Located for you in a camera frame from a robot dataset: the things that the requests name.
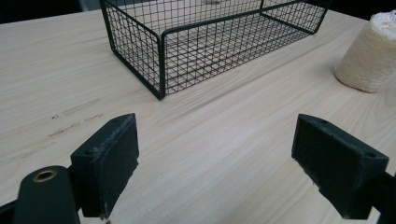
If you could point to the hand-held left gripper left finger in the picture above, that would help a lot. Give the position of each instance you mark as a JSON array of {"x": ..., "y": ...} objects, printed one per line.
[{"x": 106, "y": 161}]

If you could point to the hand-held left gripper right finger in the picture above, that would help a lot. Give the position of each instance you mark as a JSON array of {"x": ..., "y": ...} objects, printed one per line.
[{"x": 336, "y": 165}]

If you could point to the beige loofah sponge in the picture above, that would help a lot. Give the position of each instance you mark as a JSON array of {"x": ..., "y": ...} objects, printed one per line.
[{"x": 367, "y": 59}]

